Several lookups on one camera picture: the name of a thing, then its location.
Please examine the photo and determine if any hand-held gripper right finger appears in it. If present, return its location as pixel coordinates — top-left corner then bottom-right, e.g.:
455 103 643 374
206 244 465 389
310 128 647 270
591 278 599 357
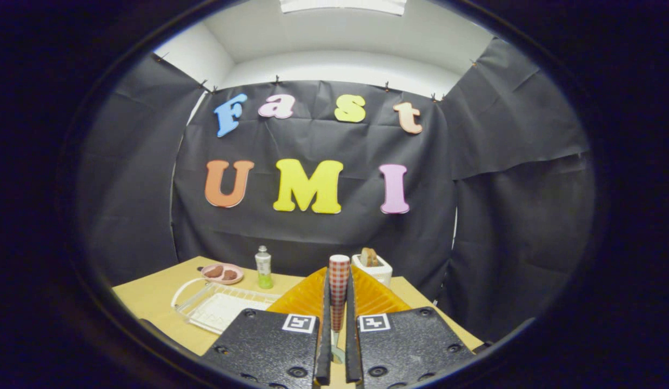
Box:
344 265 478 388

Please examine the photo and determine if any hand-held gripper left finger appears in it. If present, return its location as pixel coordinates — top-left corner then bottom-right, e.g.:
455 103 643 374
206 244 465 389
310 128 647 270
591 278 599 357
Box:
199 267 331 388

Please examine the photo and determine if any spoon with pink checked handle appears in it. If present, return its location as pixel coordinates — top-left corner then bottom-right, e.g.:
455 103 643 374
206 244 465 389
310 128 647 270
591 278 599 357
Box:
329 254 351 364

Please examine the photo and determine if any white wire dish rack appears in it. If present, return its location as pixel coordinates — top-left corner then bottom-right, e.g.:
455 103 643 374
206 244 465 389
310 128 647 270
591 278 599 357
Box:
171 278 284 336

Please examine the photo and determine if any small pink plate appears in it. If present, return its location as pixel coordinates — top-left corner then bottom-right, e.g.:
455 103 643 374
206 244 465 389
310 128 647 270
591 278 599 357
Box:
200 263 244 285

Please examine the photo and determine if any white toaster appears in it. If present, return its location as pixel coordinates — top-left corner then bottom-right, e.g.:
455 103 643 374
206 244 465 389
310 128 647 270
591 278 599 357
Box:
352 253 393 289

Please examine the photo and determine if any clear bottle with green liquid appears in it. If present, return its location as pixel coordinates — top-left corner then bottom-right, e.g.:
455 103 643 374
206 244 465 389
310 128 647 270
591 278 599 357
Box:
255 246 273 290

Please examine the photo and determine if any black backdrop cloth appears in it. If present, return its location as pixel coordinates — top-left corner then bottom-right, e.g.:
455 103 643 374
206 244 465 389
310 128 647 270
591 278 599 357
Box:
75 38 597 344

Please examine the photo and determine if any ceiling light panel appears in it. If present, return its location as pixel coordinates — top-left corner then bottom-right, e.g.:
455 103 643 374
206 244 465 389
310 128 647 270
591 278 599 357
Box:
279 0 408 16

